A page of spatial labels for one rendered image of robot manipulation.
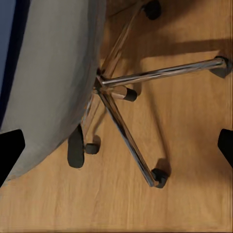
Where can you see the swivel chair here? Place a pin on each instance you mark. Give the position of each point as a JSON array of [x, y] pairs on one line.
[[53, 85]]

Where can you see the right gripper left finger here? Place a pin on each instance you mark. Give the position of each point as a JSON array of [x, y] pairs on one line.
[[11, 146]]

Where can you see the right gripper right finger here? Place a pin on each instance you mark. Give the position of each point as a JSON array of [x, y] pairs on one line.
[[225, 144]]

